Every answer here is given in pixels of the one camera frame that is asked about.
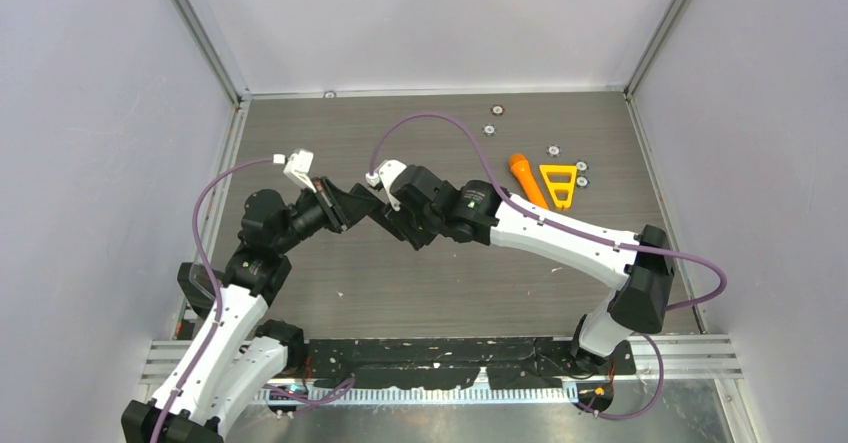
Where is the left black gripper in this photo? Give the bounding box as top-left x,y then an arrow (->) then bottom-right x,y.
275,177 -> 378,254

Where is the black remote control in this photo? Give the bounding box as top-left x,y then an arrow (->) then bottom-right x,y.
349,183 -> 392,227

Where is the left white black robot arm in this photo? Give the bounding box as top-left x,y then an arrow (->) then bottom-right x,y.
121,177 -> 382,442

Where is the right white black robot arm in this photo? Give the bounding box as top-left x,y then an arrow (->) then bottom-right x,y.
366,160 -> 674,374

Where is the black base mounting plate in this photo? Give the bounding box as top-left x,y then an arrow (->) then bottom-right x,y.
296,337 -> 636,390

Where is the dark clear plastic box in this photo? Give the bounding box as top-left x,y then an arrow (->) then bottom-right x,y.
176,262 -> 215,319

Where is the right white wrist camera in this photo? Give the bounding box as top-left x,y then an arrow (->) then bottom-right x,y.
365,159 -> 407,212

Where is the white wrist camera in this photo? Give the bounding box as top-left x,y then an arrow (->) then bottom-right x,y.
272,149 -> 316,193
365,159 -> 407,212

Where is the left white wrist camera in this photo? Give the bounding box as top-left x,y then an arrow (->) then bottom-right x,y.
272,149 -> 316,193

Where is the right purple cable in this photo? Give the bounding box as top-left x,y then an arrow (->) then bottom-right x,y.
368,111 -> 729,312

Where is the purple cable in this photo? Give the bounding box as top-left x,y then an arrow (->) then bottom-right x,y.
368,111 -> 729,312
148,155 -> 280,443

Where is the orange plastic handle tool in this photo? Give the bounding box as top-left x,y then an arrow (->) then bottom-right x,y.
508,153 -> 548,209

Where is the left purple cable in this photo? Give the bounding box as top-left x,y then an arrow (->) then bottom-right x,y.
148,155 -> 280,443

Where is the yellow triangular plastic frame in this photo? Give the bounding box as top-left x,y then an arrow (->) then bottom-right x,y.
539,164 -> 578,211

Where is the ribbed aluminium front rail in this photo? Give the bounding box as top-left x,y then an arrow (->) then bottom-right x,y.
254,386 -> 598,407

